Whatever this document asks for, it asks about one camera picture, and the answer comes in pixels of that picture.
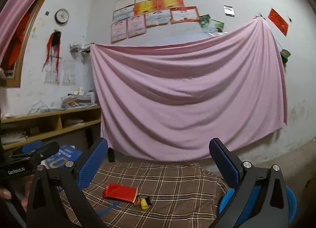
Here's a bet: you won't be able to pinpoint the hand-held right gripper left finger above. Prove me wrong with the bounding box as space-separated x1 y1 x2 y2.
26 137 109 228

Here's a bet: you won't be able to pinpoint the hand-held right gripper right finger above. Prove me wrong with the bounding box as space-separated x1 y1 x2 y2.
209 138 290 228

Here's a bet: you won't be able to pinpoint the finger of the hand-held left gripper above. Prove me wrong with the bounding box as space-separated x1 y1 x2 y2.
37 141 60 161
21 140 43 153

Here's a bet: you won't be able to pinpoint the blue plastic basin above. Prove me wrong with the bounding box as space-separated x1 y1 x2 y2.
217 185 298 228

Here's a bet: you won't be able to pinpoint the red snack packet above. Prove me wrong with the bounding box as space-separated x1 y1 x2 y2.
102 183 138 203

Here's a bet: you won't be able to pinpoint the blue plastic strip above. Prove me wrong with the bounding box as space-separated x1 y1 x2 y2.
97 202 120 218

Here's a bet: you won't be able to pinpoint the person's left hand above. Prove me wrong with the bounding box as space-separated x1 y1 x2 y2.
0 185 33 209

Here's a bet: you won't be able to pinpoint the blue cardboard box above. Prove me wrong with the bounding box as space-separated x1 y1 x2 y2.
39 144 83 194

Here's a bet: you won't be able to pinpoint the wooden shelf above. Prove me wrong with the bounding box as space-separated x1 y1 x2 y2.
0 106 102 151

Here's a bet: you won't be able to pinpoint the small pile of papers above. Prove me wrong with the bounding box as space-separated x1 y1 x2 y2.
63 119 84 127

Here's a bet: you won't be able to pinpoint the stack of books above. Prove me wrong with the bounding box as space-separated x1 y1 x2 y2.
61 87 98 109

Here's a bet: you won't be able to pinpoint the brown plaid blanket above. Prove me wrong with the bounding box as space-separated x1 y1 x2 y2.
58 161 231 228

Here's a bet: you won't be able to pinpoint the pink hanging sheet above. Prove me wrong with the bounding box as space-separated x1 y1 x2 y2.
90 17 288 162

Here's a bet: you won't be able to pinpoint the red hanging scarves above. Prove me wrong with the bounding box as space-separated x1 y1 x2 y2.
42 29 62 83

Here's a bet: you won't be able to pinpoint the orange cloth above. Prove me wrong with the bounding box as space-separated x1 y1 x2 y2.
1 12 31 71

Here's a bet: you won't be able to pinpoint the green cap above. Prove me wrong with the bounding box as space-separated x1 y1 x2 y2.
280 49 291 64

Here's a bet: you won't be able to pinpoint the pink curtain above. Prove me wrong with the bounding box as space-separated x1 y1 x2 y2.
0 0 63 58

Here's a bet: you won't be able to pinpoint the green photo print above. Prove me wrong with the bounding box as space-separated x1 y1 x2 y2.
199 14 211 34
209 18 225 34

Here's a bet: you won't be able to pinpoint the red paper decoration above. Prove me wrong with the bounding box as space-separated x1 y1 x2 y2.
268 8 289 36

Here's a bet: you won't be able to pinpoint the blue cable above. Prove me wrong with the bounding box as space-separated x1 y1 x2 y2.
27 101 55 115

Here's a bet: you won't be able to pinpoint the wooden window frame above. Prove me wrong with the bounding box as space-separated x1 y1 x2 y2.
0 0 53 88

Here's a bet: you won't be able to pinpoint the wire wall rack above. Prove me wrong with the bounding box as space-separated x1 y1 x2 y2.
69 43 92 54

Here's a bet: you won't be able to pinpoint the round wall clock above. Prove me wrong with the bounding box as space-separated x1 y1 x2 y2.
55 8 70 24

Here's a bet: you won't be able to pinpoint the group of wall certificates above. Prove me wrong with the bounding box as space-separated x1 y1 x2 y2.
110 0 210 44

